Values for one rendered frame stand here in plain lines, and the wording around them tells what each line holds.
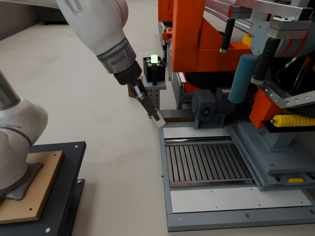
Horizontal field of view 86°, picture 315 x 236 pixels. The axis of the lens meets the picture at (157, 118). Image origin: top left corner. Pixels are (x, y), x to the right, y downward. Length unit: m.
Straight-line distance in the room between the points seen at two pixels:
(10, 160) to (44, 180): 0.17
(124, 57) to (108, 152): 1.04
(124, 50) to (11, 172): 0.68
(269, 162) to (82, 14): 1.11
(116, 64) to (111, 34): 0.07
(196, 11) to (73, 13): 0.86
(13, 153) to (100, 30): 0.64
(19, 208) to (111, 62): 0.71
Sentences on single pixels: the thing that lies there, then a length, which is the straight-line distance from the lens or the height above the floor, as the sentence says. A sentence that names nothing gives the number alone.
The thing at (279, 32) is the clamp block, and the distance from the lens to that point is 0.65.
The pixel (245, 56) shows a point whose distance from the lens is 1.00.
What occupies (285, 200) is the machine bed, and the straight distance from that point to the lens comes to 1.28.
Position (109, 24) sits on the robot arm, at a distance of 0.43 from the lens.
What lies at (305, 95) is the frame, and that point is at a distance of 0.87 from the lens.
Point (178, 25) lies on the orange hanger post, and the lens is 1.18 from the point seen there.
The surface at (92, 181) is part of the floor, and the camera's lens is 1.28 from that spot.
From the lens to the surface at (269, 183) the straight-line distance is 1.18.
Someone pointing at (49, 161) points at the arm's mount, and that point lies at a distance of 1.03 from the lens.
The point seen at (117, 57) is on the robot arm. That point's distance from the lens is 0.44.
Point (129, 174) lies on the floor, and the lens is 1.24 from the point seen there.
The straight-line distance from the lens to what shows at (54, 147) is 1.14.
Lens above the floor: 1.04
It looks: 39 degrees down
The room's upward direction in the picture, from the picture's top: straight up
